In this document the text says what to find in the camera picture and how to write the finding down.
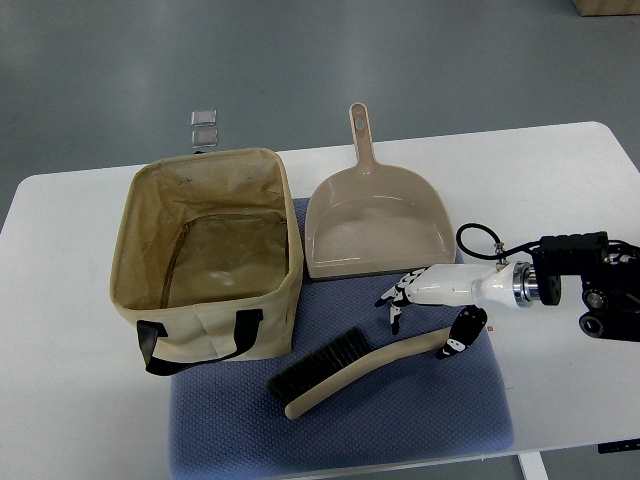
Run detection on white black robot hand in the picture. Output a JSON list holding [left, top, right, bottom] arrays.
[[375, 264, 518, 359]]

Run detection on beige hand broom black bristles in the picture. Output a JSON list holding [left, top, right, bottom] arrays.
[[267, 328, 450, 420]]

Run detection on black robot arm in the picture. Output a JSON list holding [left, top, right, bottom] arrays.
[[456, 223, 639, 342]]

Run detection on white paper with red mark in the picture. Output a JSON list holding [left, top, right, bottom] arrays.
[[486, 324, 514, 390]]

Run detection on beige plastic dustpan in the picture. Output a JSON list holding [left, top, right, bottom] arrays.
[[304, 103, 456, 280]]

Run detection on white table leg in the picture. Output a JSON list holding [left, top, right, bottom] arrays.
[[518, 452, 549, 480]]

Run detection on black table control panel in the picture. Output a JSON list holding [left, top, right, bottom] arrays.
[[597, 439, 640, 454]]

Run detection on blue textured mat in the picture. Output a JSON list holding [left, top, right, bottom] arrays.
[[167, 196, 516, 477]]

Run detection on cardboard box corner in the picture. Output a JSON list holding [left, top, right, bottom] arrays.
[[572, 0, 640, 17]]

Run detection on upper floor marker plate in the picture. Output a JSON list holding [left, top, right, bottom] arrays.
[[191, 109, 217, 126]]

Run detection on yellow fabric bag black handle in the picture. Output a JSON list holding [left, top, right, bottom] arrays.
[[110, 148, 304, 376]]

